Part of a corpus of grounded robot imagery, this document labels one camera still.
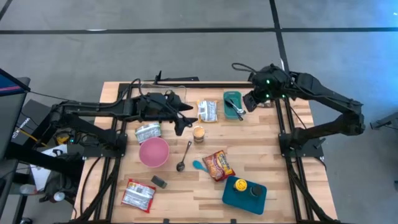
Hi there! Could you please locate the short dark metal spoon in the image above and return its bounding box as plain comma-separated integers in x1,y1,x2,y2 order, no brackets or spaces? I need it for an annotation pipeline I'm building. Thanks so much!
176,140,193,172

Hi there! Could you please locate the red-edged white ramen packet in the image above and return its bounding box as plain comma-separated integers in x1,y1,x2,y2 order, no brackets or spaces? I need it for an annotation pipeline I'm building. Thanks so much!
121,179,157,213

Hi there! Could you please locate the grey metal stand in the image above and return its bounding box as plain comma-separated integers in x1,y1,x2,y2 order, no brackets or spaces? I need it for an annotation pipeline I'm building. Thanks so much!
369,111,398,131

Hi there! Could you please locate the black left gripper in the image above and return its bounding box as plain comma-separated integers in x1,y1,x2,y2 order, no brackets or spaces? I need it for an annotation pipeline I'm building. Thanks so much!
136,91,199,137

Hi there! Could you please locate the black computer monitor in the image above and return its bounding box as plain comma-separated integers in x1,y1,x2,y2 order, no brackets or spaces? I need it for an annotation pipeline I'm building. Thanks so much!
0,68,31,161

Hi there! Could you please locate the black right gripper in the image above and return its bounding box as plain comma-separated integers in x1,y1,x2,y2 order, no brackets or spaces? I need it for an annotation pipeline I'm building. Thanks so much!
243,63,292,113

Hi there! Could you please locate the thin black cable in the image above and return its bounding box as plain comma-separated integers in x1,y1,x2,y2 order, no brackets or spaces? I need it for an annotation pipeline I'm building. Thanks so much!
29,90,71,102

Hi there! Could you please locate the black equipment box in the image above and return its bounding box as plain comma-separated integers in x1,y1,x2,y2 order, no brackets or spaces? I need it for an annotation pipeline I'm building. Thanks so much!
12,99,67,147

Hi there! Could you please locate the small dark green box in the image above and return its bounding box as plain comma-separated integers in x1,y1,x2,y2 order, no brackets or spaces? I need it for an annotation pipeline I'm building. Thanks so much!
150,175,168,189

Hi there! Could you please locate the beige-lid seasoning jar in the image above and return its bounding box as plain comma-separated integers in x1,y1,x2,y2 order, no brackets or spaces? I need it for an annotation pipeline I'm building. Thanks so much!
192,125,206,144

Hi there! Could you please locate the pink plastic bowl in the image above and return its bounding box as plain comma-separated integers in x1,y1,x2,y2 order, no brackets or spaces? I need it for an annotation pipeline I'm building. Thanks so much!
138,136,170,169

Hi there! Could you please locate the silver green foil packet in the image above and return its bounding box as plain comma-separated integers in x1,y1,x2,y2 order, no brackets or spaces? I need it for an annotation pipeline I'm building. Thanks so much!
134,121,162,144

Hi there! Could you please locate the white ramen noodle packet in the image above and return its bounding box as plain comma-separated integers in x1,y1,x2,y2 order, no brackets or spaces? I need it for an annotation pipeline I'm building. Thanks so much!
197,99,219,123

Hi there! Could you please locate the clear plastic container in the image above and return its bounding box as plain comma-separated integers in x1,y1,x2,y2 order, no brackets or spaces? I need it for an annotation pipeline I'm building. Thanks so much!
136,83,188,105

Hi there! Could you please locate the mint green plastic basket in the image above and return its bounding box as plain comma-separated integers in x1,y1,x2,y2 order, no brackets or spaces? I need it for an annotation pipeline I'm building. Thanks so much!
223,90,244,120

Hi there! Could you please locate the long dark metal spoon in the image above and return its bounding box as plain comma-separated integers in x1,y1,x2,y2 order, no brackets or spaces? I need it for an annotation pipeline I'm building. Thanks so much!
225,99,244,121

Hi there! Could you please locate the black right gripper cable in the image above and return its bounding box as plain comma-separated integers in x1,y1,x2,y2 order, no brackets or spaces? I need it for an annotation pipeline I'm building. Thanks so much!
231,62,259,74

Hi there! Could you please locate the black-lid spice jar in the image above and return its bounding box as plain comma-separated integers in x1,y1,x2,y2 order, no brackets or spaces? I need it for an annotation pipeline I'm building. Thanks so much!
250,185,264,198

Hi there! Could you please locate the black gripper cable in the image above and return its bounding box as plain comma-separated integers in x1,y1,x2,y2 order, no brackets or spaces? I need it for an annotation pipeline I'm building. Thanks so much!
231,62,259,74
128,78,144,98

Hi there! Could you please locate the white paper sheet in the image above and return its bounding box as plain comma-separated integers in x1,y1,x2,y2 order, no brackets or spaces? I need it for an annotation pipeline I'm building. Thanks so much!
30,143,68,191

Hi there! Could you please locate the black desk beam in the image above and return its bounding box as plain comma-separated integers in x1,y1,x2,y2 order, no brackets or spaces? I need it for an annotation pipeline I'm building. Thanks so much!
4,141,85,181

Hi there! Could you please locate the teal plastic spoon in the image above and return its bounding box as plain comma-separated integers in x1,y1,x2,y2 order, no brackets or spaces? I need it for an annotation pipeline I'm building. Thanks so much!
192,160,210,174

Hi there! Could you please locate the yellow-lid spice jar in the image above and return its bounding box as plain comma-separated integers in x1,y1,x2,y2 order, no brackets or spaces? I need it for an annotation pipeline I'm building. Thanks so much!
233,179,248,193

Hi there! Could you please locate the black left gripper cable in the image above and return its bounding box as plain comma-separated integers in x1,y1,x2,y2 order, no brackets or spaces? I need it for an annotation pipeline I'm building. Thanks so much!
128,78,144,98

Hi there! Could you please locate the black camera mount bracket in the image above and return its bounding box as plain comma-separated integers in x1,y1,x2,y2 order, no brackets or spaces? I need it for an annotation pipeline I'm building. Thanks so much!
154,70,200,83

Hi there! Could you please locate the dark teal plastic tray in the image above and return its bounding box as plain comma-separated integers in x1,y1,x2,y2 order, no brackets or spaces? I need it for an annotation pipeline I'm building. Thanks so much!
221,175,267,215

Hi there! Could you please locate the red yellow ramen packet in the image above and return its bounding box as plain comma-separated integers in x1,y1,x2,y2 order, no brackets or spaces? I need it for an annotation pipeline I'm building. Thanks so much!
202,150,236,182

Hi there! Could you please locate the silver metal spoon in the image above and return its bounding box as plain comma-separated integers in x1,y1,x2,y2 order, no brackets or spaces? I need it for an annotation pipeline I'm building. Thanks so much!
228,98,247,115

